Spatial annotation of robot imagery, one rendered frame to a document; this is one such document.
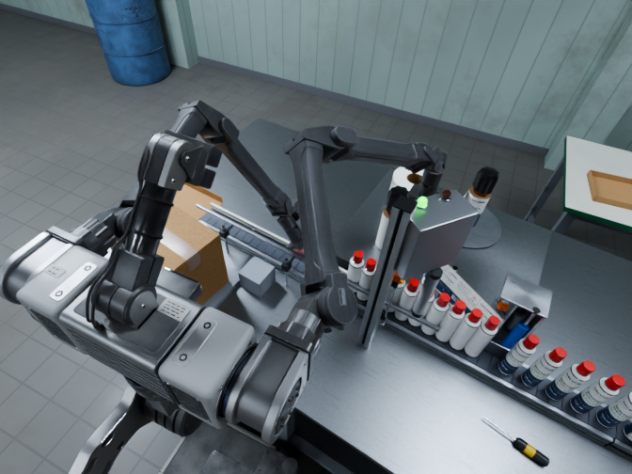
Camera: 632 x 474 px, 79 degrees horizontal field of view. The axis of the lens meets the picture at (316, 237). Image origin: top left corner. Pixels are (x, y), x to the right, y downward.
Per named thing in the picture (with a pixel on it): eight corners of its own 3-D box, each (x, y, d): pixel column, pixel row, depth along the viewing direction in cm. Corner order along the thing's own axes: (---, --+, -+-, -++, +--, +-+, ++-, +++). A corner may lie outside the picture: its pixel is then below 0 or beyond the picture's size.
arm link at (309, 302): (285, 321, 72) (302, 316, 68) (308, 281, 78) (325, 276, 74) (317, 350, 75) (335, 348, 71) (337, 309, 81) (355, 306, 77)
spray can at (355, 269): (360, 287, 147) (369, 252, 131) (354, 296, 144) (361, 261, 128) (349, 280, 148) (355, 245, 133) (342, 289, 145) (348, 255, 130)
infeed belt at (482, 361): (608, 418, 122) (617, 413, 119) (607, 442, 117) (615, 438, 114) (213, 213, 175) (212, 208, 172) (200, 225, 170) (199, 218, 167)
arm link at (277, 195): (192, 131, 110) (219, 127, 104) (200, 117, 112) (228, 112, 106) (269, 215, 141) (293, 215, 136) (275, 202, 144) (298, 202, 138)
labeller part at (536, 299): (552, 292, 117) (553, 291, 116) (545, 320, 111) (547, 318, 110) (507, 273, 122) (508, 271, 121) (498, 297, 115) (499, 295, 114)
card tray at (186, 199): (223, 203, 182) (222, 197, 179) (183, 236, 166) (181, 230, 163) (177, 180, 191) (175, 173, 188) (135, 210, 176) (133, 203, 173)
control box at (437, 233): (455, 262, 104) (481, 213, 90) (402, 281, 99) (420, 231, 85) (433, 237, 110) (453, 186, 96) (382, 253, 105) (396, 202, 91)
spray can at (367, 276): (372, 294, 144) (382, 260, 129) (365, 304, 141) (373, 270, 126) (360, 287, 146) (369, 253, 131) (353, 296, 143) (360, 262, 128)
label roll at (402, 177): (404, 183, 190) (411, 159, 179) (437, 204, 181) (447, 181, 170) (378, 200, 180) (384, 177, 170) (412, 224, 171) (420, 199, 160)
